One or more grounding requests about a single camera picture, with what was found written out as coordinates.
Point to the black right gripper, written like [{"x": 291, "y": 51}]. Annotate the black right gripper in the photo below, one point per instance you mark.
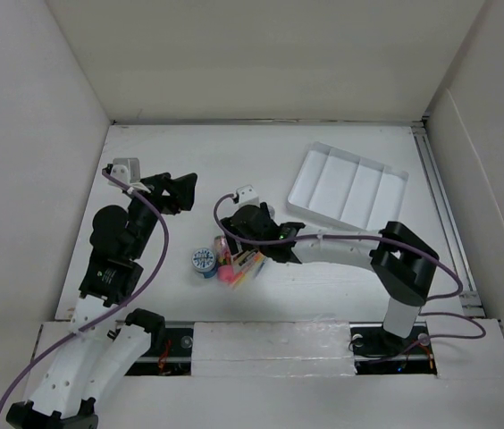
[{"x": 231, "y": 230}]

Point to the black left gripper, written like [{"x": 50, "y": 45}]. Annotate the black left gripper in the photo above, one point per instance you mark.
[{"x": 179, "y": 191}]

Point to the black red pen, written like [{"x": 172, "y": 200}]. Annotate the black red pen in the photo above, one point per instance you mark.
[{"x": 244, "y": 257}]

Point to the pink capped tube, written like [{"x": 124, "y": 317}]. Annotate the pink capped tube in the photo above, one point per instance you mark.
[{"x": 225, "y": 272}]

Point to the blue patterned lid jar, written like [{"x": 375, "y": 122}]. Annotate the blue patterned lid jar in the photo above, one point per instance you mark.
[{"x": 204, "y": 262}]

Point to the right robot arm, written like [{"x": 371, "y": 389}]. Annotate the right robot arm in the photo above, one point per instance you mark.
[{"x": 404, "y": 264}]

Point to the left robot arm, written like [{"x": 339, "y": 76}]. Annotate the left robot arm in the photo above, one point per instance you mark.
[{"x": 104, "y": 339}]

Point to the white divided tray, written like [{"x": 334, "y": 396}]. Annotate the white divided tray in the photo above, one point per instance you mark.
[{"x": 340, "y": 189}]

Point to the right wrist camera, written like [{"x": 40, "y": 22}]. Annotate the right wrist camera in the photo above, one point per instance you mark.
[{"x": 246, "y": 196}]

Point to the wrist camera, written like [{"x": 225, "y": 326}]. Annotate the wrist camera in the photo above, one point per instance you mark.
[
  {"x": 125, "y": 170},
  {"x": 246, "y": 196}
]

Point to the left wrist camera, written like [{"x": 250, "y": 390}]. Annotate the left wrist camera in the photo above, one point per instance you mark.
[{"x": 125, "y": 170}]

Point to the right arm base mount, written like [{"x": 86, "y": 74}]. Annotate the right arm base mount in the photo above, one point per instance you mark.
[{"x": 377, "y": 352}]

